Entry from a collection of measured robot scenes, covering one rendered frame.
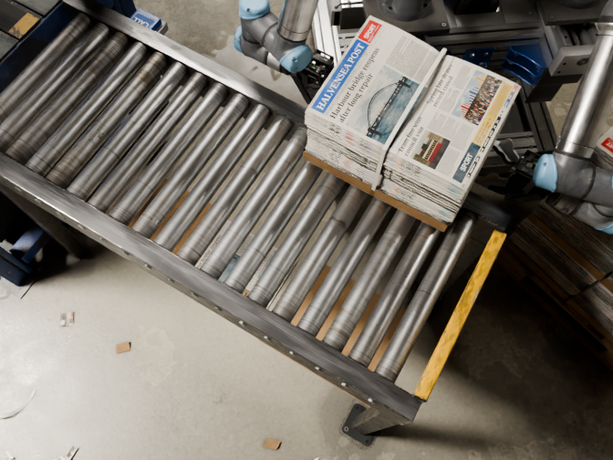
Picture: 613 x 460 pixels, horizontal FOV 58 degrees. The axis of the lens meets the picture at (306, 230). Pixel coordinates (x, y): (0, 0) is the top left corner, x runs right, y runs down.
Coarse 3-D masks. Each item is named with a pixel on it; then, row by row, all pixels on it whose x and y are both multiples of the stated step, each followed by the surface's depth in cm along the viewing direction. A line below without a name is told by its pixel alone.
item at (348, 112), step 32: (384, 32) 120; (352, 64) 117; (384, 64) 118; (416, 64) 119; (320, 96) 115; (352, 96) 115; (384, 96) 115; (320, 128) 117; (352, 128) 112; (320, 160) 131; (352, 160) 122
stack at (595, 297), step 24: (600, 144) 136; (600, 168) 140; (552, 216) 167; (528, 240) 186; (552, 240) 176; (576, 240) 166; (600, 240) 157; (504, 264) 207; (552, 264) 184; (576, 264) 174; (600, 264) 164; (528, 288) 205; (576, 288) 182; (600, 288) 171; (552, 312) 202; (576, 312) 190; (600, 312) 179; (576, 336) 200; (600, 336) 189; (600, 360) 197
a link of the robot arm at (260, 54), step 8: (240, 32) 143; (240, 40) 143; (240, 48) 145; (248, 48) 143; (256, 48) 142; (264, 48) 142; (248, 56) 146; (256, 56) 144; (264, 56) 143; (264, 64) 146
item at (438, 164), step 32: (448, 96) 115; (480, 96) 115; (512, 96) 115; (416, 128) 113; (448, 128) 112; (480, 128) 112; (416, 160) 110; (448, 160) 110; (480, 160) 110; (416, 192) 119; (448, 192) 112
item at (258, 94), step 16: (64, 0) 154; (80, 0) 154; (96, 16) 152; (112, 16) 152; (112, 32) 153; (128, 32) 150; (144, 32) 150; (160, 48) 148; (176, 48) 148; (192, 64) 146; (208, 64) 146; (208, 80) 147; (224, 80) 144; (240, 80) 144; (256, 96) 142; (272, 96) 143; (272, 112) 143; (288, 112) 141; (304, 112) 141; (464, 208) 132; (480, 208) 131; (496, 208) 132; (480, 224) 134; (496, 224) 130; (480, 240) 140
